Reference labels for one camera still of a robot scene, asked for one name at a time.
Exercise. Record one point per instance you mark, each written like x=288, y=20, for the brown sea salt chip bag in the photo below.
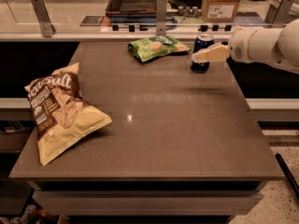
x=61, y=115

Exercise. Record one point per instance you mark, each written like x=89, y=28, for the metal glass bracket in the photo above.
x=161, y=6
x=45, y=24
x=279, y=16

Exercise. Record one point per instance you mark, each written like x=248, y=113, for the green chip bag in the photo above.
x=150, y=48

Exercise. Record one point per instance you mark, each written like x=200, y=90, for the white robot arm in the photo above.
x=276, y=47

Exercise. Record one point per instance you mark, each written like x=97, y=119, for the dark open bin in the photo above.
x=130, y=7

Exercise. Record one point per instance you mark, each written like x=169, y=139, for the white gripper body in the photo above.
x=238, y=47

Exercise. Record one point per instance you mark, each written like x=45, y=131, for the cardboard box with label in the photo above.
x=219, y=10

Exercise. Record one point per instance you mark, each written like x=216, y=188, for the blue pepsi can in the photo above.
x=202, y=41

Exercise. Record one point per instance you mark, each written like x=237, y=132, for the left metal glass bracket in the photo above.
x=45, y=24

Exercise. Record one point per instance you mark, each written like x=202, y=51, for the black pole on floor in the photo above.
x=288, y=174

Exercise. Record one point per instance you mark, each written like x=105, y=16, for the right metal glass bracket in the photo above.
x=279, y=16

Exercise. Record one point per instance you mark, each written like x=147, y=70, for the middle metal glass bracket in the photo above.
x=161, y=6

